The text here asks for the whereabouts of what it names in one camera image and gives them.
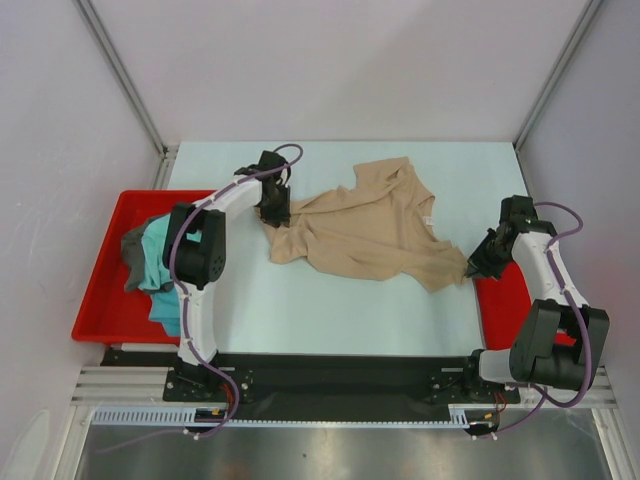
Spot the beige t shirt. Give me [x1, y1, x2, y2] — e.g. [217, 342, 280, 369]
[264, 157, 467, 292]

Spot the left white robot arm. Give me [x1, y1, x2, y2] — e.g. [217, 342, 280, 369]
[163, 143, 303, 400]

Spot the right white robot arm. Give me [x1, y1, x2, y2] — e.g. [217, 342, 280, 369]
[461, 195, 610, 401]

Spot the folded red t shirt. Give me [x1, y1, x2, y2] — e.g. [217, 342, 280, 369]
[473, 259, 579, 354]

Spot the grey t shirt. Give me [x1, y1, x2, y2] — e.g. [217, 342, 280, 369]
[120, 222, 150, 294]

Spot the teal t shirt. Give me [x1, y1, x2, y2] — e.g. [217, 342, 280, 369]
[138, 215, 180, 337]

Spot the red plastic bin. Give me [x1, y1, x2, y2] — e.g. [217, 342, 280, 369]
[71, 190, 211, 346]

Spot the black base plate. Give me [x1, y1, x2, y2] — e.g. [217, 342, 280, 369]
[101, 349, 524, 423]

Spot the white slotted cable duct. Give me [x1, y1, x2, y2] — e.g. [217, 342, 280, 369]
[92, 403, 501, 430]

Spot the right aluminium corner post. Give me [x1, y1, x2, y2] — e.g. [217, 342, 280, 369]
[512, 0, 606, 155]

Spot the aluminium corner post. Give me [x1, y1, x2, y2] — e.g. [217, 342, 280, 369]
[512, 0, 606, 155]
[72, 0, 167, 158]

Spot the left aluminium corner post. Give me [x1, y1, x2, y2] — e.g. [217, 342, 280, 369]
[72, 0, 167, 158]

